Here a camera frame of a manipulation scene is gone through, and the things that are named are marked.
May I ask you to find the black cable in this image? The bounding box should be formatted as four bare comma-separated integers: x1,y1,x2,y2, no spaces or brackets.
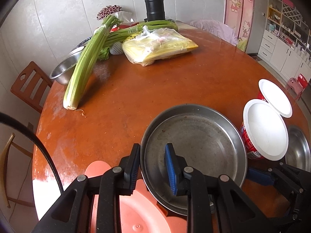
0,112,64,196

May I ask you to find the orange bear-ear plastic plate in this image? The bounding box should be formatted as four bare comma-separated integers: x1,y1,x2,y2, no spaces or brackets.
85,160,187,232

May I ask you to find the celery bunch front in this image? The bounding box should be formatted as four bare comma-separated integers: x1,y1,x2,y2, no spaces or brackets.
63,15,121,110

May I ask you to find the patterned dish with food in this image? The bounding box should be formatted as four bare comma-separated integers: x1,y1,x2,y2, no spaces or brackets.
76,36,92,48

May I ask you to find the celery bunch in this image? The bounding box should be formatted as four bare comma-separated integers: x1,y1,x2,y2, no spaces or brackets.
103,20,178,48
63,15,121,110

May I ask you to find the white shelf cabinet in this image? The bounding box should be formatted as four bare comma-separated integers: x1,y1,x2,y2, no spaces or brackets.
258,0,310,81

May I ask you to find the celery bunch rear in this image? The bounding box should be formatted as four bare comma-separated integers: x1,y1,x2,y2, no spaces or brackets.
103,20,178,48

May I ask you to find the curved-back wooden chair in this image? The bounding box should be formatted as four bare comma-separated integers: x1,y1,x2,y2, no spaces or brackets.
1,133,35,209

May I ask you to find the pink hello kitty wardrobe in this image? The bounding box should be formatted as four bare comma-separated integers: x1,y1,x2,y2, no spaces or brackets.
225,0,255,52

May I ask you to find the white foam-netted fruit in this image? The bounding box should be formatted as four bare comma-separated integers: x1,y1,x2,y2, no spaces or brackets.
110,42,124,55

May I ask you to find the steel mixing bowl far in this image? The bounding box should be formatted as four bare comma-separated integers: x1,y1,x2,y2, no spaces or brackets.
49,46,85,85

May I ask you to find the shallow steel round pan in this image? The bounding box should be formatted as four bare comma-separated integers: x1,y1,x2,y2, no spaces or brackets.
140,104,247,215

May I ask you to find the yellow noodles plastic bag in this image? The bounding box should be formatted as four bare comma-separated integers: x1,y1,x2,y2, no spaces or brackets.
122,26,198,67

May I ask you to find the pink cloth on chair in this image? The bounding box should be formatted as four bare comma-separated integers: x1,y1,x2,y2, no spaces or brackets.
190,19,238,46

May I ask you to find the pink child stool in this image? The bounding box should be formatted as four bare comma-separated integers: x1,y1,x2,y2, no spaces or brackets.
286,74,308,100

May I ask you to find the red white instant-noodle bowl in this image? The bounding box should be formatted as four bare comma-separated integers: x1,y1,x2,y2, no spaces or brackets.
240,99,289,161

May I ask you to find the stainless steel deep bowl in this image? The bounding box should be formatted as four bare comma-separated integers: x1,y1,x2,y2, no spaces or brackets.
285,125,310,172

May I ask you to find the black thermos bottle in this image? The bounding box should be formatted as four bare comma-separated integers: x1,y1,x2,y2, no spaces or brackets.
144,0,166,22

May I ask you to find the brown wooden slat chair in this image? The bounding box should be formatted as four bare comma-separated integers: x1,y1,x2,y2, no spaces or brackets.
10,61,53,113

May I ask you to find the low wall socket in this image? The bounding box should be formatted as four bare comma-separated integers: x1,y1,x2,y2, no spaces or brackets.
27,122,34,132

